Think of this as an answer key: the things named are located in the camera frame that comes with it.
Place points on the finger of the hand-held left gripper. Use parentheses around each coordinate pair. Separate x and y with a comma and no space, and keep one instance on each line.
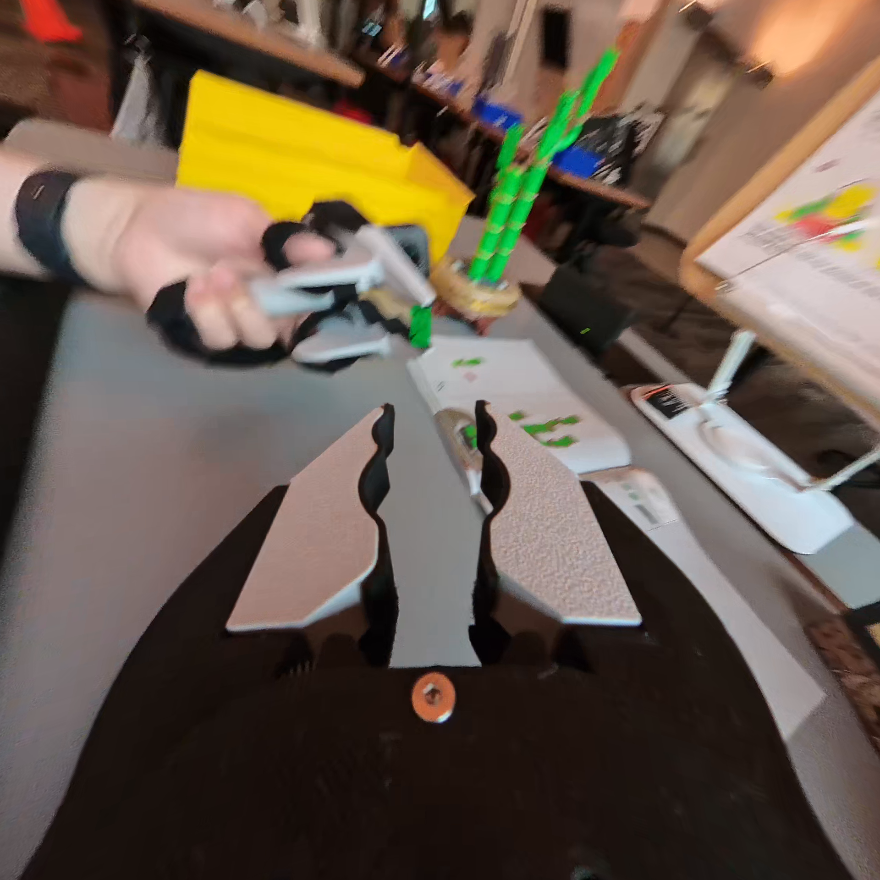
(344,344)
(323,282)

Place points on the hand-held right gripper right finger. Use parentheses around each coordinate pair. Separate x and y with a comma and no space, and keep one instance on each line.
(550,543)

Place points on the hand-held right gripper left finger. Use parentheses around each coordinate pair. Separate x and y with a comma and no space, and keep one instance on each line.
(309,536)

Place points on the small green lego piece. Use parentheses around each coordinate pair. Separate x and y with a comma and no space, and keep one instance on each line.
(420,326)

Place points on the green lego bamboo plant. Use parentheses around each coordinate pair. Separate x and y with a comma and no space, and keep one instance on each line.
(512,206)

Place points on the person's left forearm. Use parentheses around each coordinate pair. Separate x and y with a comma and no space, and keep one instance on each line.
(8,206)

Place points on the open lego instruction booklet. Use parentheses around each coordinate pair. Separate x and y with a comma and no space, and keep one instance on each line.
(522,385)

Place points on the person's left hand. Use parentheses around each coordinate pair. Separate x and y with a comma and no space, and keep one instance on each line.
(165,240)

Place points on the yellow plastic bin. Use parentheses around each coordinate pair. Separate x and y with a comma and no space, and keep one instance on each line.
(302,151)

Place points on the small clear plastic bag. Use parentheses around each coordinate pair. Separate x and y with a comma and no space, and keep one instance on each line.
(459,440)

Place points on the black wristband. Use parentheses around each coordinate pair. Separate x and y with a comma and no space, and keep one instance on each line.
(45,220)

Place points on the white lamp base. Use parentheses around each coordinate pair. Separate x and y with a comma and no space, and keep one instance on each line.
(742,467)

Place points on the black chair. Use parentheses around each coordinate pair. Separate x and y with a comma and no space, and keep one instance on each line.
(584,309)

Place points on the blue storage bin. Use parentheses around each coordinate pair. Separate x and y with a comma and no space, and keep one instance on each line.
(496,111)
(579,159)

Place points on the wooden background table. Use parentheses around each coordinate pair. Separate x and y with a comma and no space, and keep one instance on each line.
(261,41)

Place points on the long wooden shelf table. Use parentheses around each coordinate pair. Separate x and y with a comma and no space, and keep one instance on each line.
(529,137)

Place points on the orange cone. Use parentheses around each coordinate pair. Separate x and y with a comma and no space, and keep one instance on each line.
(45,19)

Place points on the patterned rug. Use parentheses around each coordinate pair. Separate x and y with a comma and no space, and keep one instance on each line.
(849,660)

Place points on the instruction sheet on wooden board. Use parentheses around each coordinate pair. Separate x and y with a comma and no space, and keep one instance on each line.
(804,234)

